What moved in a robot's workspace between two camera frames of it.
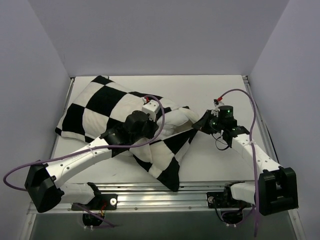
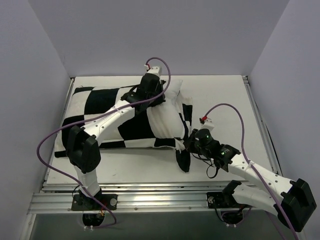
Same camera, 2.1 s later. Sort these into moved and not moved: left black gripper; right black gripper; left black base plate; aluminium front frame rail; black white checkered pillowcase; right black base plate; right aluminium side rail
Moved: left black gripper; right black gripper; black white checkered pillowcase
Not moved: left black base plate; right black base plate; right aluminium side rail; aluminium front frame rail
